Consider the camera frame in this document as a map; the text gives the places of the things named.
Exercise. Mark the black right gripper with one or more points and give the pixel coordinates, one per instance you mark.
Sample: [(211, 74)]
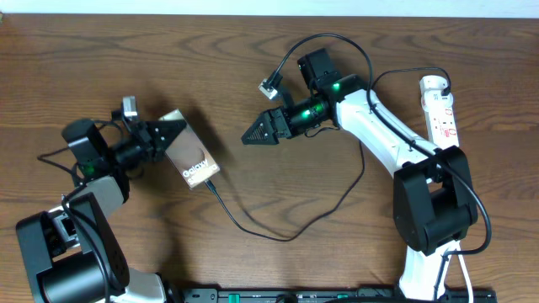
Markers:
[(269, 134)]

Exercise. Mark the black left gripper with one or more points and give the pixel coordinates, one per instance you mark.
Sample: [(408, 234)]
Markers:
[(145, 139)]

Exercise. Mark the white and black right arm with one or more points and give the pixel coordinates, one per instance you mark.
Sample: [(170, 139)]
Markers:
[(433, 201)]

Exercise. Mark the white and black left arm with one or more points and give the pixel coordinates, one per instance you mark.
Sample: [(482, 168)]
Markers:
[(70, 253)]

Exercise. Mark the white surge protector power strip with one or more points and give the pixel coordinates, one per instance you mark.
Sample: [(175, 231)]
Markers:
[(440, 119)]

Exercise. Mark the white USB wall charger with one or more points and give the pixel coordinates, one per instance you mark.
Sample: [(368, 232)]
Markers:
[(434, 94)]

